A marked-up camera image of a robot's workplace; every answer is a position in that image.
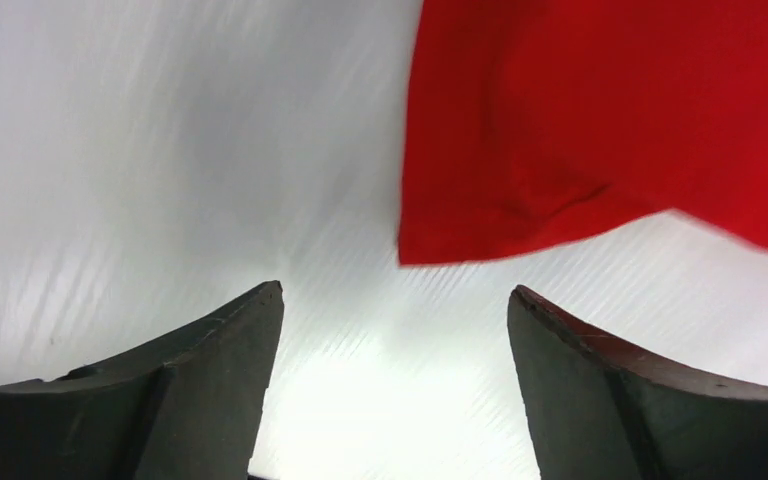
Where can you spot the red t-shirt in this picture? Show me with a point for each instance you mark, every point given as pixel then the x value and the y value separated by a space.
pixel 536 123

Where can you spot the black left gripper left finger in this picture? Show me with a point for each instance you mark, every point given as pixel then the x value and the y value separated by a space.
pixel 186 405

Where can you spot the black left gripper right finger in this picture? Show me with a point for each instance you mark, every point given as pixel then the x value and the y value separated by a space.
pixel 601 407

